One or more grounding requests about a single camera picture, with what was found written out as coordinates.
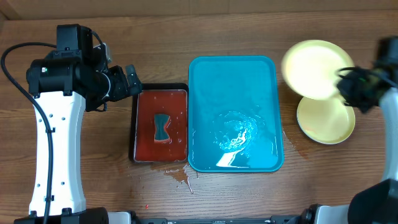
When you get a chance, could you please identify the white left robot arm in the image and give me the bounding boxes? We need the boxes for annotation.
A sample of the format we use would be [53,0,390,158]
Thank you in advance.
[15,45,142,223]

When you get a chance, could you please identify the green and orange sponge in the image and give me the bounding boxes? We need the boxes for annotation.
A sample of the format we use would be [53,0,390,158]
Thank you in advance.
[154,114,170,143]

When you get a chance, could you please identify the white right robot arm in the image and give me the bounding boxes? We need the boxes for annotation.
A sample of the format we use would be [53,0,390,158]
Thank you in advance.
[259,82,386,215]

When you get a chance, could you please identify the blue plastic tray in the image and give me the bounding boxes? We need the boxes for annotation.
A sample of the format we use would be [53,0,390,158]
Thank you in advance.
[188,55,284,172]

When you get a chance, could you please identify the black rectangular wash basin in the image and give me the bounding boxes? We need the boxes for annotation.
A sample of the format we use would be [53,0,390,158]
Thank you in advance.
[128,83,188,163]

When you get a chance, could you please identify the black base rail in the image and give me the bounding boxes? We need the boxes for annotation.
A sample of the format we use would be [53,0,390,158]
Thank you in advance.
[132,215,300,224]

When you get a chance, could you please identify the cardboard backdrop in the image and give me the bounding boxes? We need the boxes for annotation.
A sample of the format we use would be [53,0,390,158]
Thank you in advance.
[1,0,397,20]

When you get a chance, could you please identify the yellow plate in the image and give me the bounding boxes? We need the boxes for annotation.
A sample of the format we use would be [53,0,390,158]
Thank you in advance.
[281,40,354,100]
[296,97,356,145]

